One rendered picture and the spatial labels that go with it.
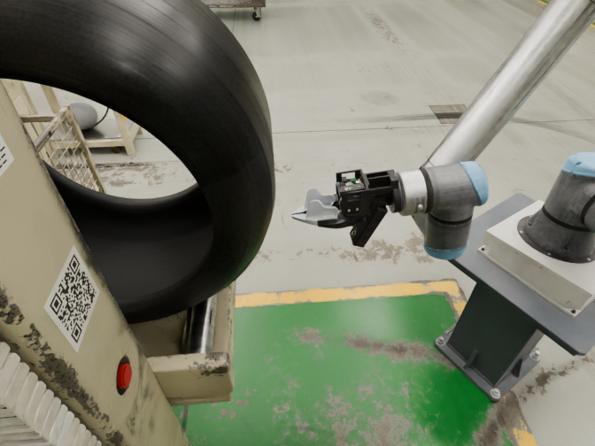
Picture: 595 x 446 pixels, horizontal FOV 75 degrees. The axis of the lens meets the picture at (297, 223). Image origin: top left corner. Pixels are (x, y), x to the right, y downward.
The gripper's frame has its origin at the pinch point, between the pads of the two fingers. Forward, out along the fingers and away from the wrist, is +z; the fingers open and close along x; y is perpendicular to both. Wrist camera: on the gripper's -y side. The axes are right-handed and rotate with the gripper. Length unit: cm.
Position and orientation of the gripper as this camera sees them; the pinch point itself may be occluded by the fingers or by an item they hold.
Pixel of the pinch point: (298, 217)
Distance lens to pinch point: 79.0
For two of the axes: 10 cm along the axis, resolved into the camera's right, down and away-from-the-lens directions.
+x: 0.8, 6.7, -7.4
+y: -1.2, -7.3, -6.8
